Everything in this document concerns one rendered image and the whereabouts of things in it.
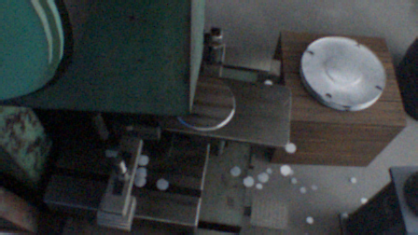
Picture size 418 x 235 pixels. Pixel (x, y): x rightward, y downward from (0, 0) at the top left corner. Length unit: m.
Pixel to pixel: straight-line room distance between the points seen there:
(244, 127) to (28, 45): 0.61
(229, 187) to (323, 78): 0.66
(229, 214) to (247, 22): 1.32
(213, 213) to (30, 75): 0.67
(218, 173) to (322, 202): 0.80
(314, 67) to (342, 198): 0.53
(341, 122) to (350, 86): 0.13
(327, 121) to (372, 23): 0.97
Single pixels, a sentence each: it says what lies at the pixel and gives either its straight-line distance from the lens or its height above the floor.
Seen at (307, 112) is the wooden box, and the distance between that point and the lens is 1.35.
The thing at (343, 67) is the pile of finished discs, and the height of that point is 0.38.
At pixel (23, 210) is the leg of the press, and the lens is 0.91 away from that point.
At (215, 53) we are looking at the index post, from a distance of 0.93.
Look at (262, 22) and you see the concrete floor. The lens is 2.04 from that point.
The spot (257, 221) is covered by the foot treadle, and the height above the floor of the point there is 0.16.
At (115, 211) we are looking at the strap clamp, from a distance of 0.75.
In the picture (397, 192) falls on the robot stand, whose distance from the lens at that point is 1.21.
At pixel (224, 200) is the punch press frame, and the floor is 0.64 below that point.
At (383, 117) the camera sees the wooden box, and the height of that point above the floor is 0.35.
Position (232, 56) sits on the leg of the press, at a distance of 1.05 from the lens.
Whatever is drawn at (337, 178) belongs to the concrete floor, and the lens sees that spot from 1.67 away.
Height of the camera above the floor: 1.46
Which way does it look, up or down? 59 degrees down
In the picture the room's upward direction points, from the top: 5 degrees clockwise
